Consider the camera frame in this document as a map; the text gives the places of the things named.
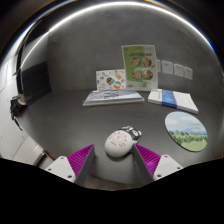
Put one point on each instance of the white book with blue band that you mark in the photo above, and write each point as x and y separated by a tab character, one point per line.
176	100

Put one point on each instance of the white and black computer mouse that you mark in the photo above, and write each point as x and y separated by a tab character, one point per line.
117	144

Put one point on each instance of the round landscape print mouse pad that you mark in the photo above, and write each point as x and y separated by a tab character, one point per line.
186	131

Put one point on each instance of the black bag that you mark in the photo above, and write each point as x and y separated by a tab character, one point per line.
16	106

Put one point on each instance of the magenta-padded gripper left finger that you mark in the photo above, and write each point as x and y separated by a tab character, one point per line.
61	166

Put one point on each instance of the white wall socket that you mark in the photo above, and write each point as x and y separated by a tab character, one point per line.
158	66
188	73
179	70
167	67

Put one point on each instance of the small white sticker card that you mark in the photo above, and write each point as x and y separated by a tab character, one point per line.
110	80

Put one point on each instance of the grey patterned book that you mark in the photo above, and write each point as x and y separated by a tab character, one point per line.
111	97

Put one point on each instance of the green menu sign stand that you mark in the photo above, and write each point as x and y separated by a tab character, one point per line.
139	68

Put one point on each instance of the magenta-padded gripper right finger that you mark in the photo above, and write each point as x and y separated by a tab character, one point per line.
166	165

